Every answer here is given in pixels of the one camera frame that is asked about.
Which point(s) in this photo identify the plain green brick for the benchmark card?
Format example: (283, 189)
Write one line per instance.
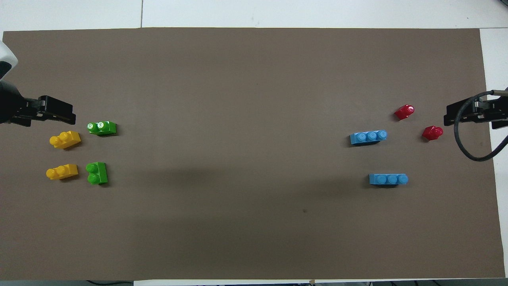
(98, 173)

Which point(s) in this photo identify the brown table mat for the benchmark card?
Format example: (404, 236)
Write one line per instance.
(254, 99)

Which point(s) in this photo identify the blue three-stud brick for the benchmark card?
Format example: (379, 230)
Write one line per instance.
(388, 179)
(368, 137)

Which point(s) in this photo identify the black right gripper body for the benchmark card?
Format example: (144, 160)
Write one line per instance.
(496, 111)

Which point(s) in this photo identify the red single-stud brick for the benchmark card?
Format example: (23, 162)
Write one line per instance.
(431, 132)
(404, 112)

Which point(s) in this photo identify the yellow toy brick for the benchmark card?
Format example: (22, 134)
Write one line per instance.
(65, 140)
(62, 171)

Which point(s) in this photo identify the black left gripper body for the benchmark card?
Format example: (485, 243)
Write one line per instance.
(12, 103)

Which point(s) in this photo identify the green brick with stickers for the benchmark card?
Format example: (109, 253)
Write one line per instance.
(104, 129)

